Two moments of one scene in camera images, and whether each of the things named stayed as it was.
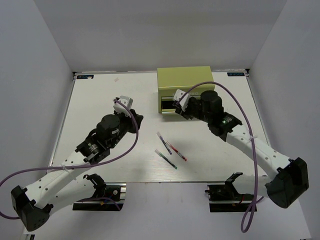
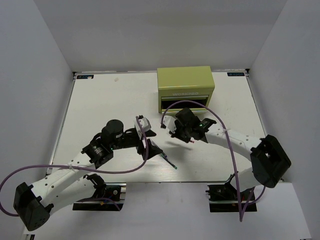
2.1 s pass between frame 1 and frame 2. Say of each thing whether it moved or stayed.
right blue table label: stayed
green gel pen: stayed
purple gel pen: moved
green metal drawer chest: stayed
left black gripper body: moved
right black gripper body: moved
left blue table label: stayed
